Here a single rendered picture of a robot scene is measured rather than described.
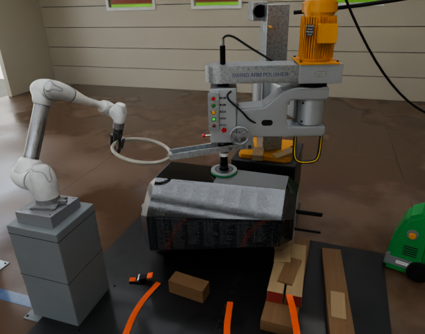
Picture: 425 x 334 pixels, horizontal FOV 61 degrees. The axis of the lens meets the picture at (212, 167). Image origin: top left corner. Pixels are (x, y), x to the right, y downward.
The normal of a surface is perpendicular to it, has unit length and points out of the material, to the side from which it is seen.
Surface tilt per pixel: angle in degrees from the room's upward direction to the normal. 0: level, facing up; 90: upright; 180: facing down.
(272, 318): 0
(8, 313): 0
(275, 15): 90
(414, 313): 0
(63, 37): 90
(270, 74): 90
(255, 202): 45
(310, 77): 90
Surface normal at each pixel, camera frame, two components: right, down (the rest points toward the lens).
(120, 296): -0.03, -0.91
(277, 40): 0.18, 0.41
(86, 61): -0.31, 0.41
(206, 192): -0.19, -0.35
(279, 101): -0.04, 0.42
